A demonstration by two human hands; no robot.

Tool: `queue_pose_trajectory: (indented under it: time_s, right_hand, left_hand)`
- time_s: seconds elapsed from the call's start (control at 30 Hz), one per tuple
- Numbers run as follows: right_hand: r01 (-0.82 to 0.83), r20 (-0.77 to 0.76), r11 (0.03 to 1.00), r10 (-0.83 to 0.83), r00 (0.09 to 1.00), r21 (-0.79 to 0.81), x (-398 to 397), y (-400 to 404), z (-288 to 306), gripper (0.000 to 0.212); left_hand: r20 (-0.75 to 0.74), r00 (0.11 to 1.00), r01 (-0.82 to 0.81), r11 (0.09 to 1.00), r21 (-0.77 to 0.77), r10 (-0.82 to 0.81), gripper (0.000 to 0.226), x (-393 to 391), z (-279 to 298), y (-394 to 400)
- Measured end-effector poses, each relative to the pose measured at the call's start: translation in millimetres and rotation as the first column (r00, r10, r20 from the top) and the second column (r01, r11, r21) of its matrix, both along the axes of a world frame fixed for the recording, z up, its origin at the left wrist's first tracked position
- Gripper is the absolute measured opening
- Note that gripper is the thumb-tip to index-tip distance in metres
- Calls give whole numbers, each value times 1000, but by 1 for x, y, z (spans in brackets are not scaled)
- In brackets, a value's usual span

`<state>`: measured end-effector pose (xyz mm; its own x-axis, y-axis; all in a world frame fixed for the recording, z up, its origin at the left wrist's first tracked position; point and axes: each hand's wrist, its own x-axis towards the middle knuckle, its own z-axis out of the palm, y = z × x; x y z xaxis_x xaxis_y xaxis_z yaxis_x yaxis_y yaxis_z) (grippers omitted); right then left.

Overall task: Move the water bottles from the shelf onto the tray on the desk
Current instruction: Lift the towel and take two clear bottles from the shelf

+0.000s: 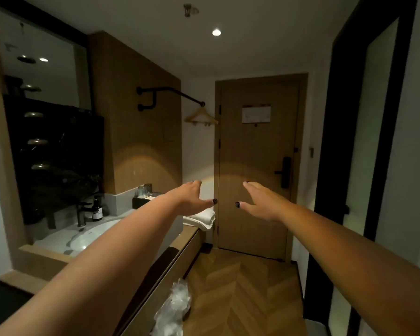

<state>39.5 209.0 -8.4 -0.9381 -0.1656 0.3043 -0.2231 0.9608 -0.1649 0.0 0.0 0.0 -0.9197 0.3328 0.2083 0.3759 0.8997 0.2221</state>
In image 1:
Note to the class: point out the person's left hand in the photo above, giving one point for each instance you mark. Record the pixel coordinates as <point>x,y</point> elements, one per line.
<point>187,201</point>

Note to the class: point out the person's right hand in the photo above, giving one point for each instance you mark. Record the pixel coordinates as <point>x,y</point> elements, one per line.
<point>264,202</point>

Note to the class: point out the person's right thumb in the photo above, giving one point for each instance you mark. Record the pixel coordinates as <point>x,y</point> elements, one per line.
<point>245,205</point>

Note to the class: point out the person's left thumb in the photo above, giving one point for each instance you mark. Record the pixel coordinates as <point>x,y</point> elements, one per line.
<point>207,204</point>

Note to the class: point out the person's left forearm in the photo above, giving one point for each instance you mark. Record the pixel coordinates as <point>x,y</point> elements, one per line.
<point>91,276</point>

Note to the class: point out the person's right forearm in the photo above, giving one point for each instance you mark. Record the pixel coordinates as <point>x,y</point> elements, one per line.
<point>360,272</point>

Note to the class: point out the folded white towels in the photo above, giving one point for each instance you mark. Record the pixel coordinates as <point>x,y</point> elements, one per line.
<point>201,220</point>

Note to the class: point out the wooden entrance door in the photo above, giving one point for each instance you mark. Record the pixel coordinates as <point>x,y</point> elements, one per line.
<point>257,164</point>

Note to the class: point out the black electronic door lock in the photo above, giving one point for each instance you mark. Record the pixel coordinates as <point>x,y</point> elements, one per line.
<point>286,173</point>

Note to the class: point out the clear drinking glass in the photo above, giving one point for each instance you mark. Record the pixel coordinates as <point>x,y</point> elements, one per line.
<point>141,192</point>
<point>148,189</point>

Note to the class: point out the black tissue box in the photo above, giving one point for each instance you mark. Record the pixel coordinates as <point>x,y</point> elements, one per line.
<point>141,201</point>

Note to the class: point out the wooden clothes hanger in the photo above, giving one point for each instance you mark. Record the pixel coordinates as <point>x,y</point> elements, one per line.
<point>200,117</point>

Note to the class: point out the white paper door notice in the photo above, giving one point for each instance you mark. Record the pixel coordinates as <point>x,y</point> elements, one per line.
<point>256,114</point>

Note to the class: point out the dark soap dispenser bottle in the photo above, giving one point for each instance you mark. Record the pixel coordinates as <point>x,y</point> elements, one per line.
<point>97,210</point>

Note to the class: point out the clear plastic bin bag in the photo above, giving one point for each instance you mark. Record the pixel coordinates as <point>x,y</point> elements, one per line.
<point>173,311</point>

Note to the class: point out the white oval sink basin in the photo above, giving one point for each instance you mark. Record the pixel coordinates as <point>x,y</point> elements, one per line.
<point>91,237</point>

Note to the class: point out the black sink faucet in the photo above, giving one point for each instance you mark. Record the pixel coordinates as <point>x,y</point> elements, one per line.
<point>82,213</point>

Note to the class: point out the black framed glass door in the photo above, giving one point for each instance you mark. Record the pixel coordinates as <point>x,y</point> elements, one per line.
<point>364,153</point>

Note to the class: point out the recessed ceiling light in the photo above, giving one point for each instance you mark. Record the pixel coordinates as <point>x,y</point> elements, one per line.
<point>216,32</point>

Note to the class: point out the ceiling fire sprinkler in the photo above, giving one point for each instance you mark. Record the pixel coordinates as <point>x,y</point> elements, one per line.
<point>189,10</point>

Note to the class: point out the black metal clothes rail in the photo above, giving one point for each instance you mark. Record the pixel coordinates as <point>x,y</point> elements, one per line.
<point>161,96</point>

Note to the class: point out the large wall mirror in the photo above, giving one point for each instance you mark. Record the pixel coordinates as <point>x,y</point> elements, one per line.
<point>45,129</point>

